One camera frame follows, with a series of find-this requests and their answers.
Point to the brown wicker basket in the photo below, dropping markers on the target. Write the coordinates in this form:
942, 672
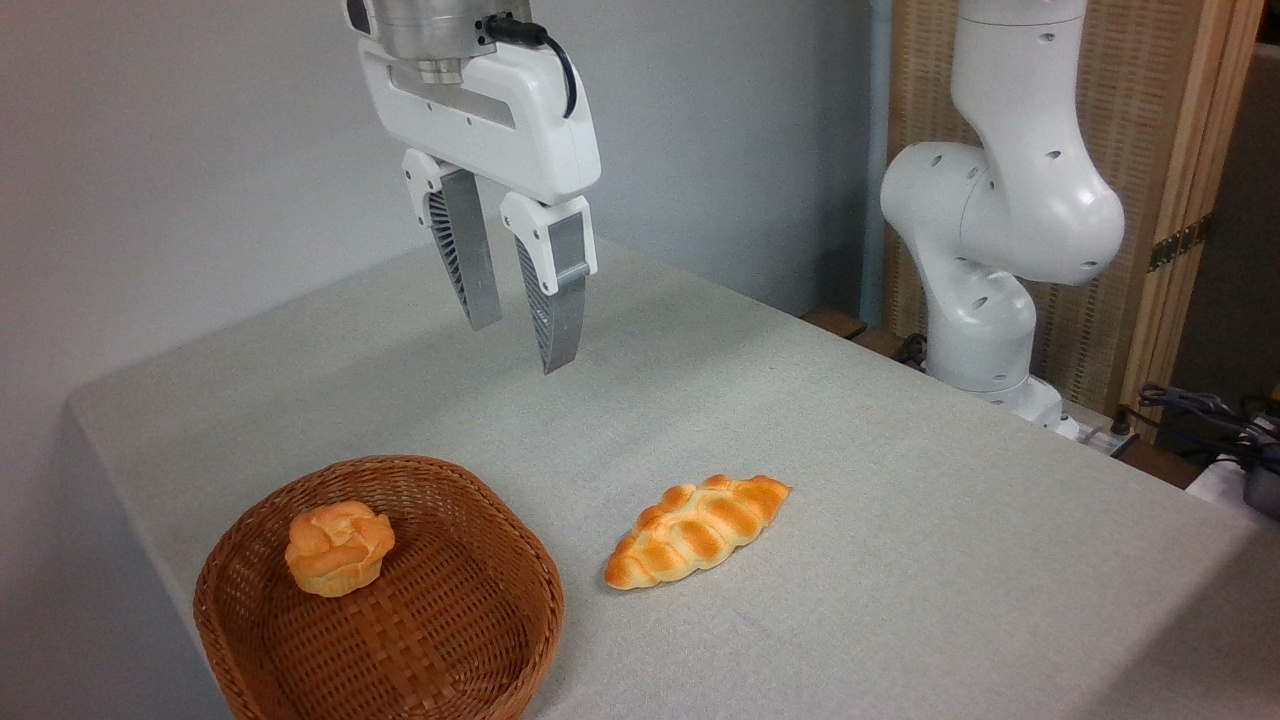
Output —
450, 620

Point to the round puff bread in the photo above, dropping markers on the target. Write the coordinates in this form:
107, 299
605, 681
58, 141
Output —
338, 550

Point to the bamboo folding screen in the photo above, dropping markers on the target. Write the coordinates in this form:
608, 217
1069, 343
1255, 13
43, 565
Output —
1140, 100

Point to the brown wooden board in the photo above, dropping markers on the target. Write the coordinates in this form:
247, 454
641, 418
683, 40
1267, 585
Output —
835, 322

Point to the long braided bread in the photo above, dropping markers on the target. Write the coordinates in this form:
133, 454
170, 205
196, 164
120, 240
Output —
695, 530

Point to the grey tablecloth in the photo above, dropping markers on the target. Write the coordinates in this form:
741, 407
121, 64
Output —
800, 500

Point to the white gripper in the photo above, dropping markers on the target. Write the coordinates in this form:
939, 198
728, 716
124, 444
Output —
500, 110

